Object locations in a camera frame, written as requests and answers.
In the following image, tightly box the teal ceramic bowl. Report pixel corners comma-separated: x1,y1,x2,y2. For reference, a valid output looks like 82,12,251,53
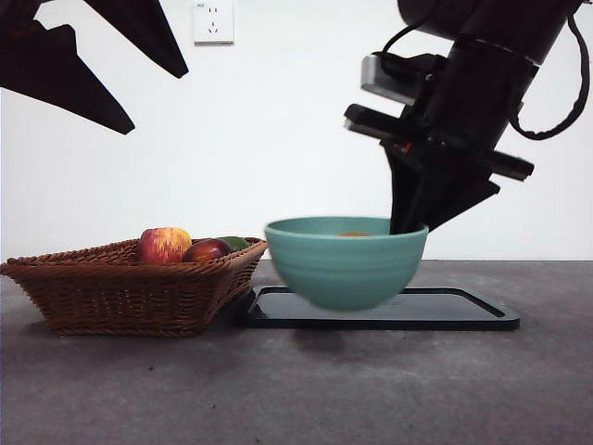
263,216,430,312

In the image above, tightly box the black rectangular tray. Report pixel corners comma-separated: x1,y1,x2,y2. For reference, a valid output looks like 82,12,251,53
244,286,521,332

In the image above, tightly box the green fruit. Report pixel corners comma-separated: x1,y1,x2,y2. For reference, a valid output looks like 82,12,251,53
215,235,250,254

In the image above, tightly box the red and yellow apple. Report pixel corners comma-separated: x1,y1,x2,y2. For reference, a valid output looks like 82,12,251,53
138,226,193,264

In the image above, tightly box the dark red round fruit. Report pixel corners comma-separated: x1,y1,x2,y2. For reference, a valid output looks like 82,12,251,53
181,238,233,263

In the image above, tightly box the brown wicker basket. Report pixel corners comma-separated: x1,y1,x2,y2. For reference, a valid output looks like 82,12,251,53
0,236,270,338

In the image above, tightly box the white wall socket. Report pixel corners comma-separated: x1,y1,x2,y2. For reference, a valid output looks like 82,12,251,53
193,1,234,46

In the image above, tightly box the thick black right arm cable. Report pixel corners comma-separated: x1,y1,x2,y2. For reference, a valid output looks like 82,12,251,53
509,13,590,141

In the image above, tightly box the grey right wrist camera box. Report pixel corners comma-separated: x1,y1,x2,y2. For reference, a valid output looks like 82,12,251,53
360,54,418,106

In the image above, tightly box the thin black right camera cable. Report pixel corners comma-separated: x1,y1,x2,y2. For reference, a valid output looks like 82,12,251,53
381,21,421,56

